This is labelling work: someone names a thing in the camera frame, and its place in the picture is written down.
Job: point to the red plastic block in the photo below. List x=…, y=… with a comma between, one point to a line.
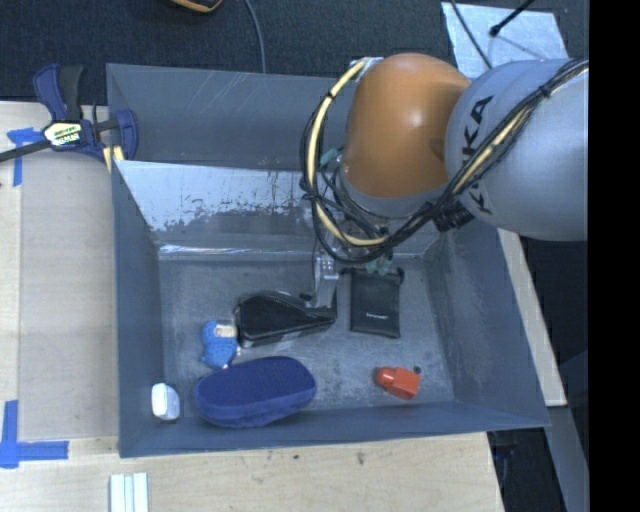
x=397, y=382

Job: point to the black flat pouch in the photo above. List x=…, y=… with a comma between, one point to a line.
x=375, y=305

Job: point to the blue oval case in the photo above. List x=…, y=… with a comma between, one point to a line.
x=255, y=392

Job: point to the small white box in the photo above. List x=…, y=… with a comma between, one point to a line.
x=165, y=401

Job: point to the grey metal bin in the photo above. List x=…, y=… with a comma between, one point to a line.
x=280, y=115

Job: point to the blue toy figure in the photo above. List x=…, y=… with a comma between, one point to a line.
x=217, y=345

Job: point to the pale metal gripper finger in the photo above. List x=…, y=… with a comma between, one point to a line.
x=318, y=280
x=331, y=290

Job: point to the black wedge-shaped case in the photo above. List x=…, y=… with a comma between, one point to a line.
x=275, y=320

